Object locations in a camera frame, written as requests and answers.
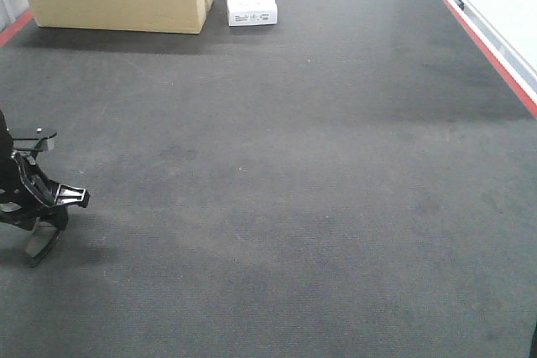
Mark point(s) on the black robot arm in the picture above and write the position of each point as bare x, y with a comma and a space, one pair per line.
7, 147

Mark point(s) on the grey brake pad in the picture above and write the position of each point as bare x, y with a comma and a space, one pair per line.
41, 241

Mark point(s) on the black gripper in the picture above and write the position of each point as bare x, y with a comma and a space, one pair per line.
27, 194

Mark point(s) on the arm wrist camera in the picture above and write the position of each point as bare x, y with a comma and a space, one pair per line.
29, 139

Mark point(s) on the white red conveyor side rail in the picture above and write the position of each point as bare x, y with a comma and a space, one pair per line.
505, 32

